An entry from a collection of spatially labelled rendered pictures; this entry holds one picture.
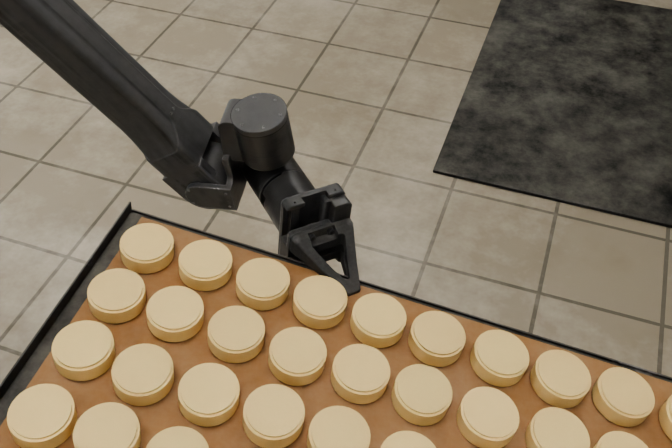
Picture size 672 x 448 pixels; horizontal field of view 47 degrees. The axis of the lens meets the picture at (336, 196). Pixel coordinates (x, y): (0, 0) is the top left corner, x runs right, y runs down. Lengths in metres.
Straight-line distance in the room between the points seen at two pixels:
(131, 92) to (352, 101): 1.81
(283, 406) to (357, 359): 0.08
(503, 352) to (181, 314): 0.29
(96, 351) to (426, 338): 0.28
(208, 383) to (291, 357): 0.07
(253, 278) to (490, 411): 0.24
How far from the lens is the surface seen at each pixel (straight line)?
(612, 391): 0.73
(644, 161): 2.48
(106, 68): 0.78
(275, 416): 0.64
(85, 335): 0.69
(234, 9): 3.07
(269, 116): 0.77
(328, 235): 0.77
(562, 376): 0.72
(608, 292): 2.09
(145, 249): 0.74
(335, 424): 0.64
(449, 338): 0.71
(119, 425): 0.64
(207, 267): 0.73
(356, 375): 0.67
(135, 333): 0.71
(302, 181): 0.80
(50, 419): 0.66
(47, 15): 0.76
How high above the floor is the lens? 1.53
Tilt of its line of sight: 44 degrees down
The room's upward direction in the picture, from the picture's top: straight up
